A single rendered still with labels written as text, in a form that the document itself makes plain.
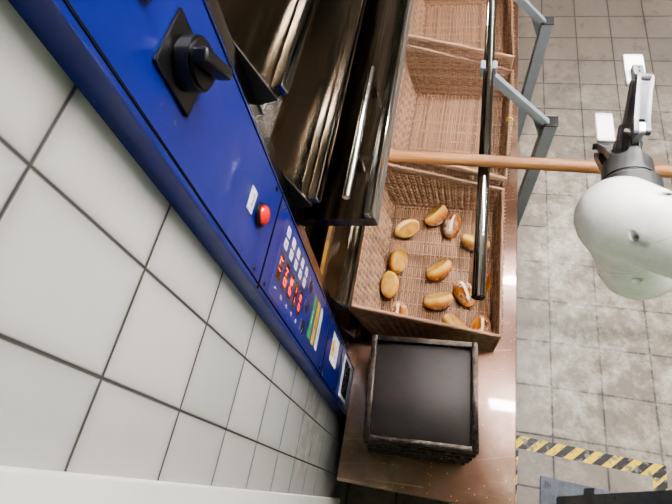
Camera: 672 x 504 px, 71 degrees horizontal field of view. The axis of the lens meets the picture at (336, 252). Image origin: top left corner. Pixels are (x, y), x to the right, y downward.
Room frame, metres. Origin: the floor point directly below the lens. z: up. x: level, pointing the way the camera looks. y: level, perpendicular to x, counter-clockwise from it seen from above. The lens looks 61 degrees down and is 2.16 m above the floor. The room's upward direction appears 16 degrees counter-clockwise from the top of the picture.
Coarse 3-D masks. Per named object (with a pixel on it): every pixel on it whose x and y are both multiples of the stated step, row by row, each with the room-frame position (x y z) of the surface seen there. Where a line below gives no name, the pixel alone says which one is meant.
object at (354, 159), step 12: (372, 72) 0.77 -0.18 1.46; (372, 84) 0.75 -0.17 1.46; (372, 96) 0.76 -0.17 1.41; (360, 108) 0.69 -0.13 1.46; (360, 120) 0.65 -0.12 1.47; (360, 132) 0.63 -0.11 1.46; (360, 144) 0.60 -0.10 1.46; (360, 156) 0.58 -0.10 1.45; (348, 168) 0.55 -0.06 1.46; (360, 168) 0.57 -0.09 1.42; (348, 180) 0.52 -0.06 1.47; (348, 192) 0.50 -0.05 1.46
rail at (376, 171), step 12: (408, 0) 1.01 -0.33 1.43; (408, 12) 0.98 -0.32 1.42; (396, 36) 0.90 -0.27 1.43; (396, 48) 0.86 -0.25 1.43; (396, 60) 0.82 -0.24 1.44; (396, 72) 0.79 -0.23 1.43; (396, 84) 0.76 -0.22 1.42; (384, 96) 0.73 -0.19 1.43; (384, 108) 0.70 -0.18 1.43; (384, 120) 0.66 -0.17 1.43; (384, 132) 0.63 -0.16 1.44; (384, 144) 0.61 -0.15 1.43; (384, 156) 0.59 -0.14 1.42; (372, 168) 0.56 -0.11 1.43; (372, 180) 0.53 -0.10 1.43; (372, 192) 0.50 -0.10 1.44; (372, 204) 0.48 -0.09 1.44; (372, 216) 0.46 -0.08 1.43
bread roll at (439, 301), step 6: (432, 294) 0.59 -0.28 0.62; (438, 294) 0.58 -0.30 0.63; (444, 294) 0.57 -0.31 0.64; (450, 294) 0.56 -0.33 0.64; (426, 300) 0.57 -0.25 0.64; (432, 300) 0.56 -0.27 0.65; (438, 300) 0.55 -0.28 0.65; (444, 300) 0.55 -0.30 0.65; (450, 300) 0.54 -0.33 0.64; (426, 306) 0.56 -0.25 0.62; (432, 306) 0.54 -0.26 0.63; (438, 306) 0.54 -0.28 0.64; (444, 306) 0.53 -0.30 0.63
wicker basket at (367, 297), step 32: (384, 192) 1.00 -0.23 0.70; (416, 192) 0.97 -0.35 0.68; (448, 192) 0.92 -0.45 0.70; (384, 224) 0.89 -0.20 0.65; (384, 256) 0.79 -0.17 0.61; (416, 256) 0.76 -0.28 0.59; (448, 256) 0.73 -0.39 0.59; (416, 288) 0.64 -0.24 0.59; (448, 288) 0.61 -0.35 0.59; (384, 320) 0.50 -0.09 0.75; (416, 320) 0.46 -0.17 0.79
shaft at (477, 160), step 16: (400, 160) 0.74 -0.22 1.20; (416, 160) 0.72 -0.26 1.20; (432, 160) 0.71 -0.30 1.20; (448, 160) 0.69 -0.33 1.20; (464, 160) 0.68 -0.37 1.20; (480, 160) 0.67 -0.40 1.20; (496, 160) 0.65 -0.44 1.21; (512, 160) 0.64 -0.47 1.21; (528, 160) 0.63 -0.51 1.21; (544, 160) 0.61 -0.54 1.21; (560, 160) 0.60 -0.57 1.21; (576, 160) 0.59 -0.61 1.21; (592, 160) 0.58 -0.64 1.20
